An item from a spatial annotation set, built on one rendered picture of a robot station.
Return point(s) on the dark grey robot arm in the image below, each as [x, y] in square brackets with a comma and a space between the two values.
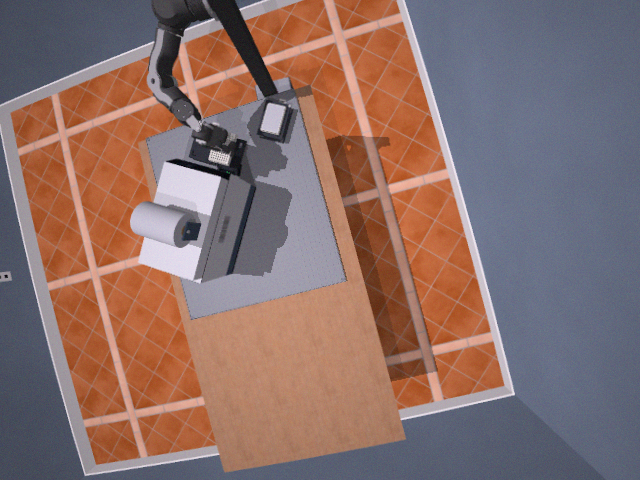
[164, 54]

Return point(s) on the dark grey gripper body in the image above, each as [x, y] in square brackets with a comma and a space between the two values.
[217, 138]

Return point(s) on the grey roll on bracket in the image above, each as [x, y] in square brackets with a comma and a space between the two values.
[160, 223]

